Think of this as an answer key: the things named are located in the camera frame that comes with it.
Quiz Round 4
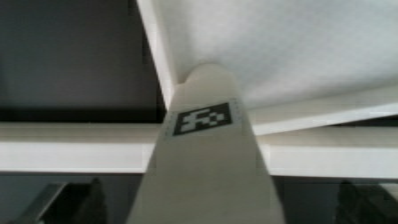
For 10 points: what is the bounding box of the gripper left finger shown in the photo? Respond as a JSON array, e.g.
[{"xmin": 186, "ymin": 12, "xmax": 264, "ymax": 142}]
[{"xmin": 14, "ymin": 178, "xmax": 108, "ymax": 224}]

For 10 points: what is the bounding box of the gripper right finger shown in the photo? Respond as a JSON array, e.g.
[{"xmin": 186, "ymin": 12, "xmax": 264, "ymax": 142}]
[{"xmin": 334, "ymin": 181, "xmax": 398, "ymax": 224}]

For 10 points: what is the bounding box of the white desk leg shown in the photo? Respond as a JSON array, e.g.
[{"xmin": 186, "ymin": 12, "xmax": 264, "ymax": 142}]
[{"xmin": 126, "ymin": 64, "xmax": 286, "ymax": 224}]

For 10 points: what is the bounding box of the white desk top panel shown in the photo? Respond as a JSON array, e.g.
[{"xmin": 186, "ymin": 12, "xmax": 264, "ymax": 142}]
[{"xmin": 136, "ymin": 0, "xmax": 398, "ymax": 135}]

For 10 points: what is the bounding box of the long white front barrier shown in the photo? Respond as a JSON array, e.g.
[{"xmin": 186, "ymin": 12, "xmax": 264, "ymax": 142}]
[{"xmin": 0, "ymin": 123, "xmax": 398, "ymax": 179}]

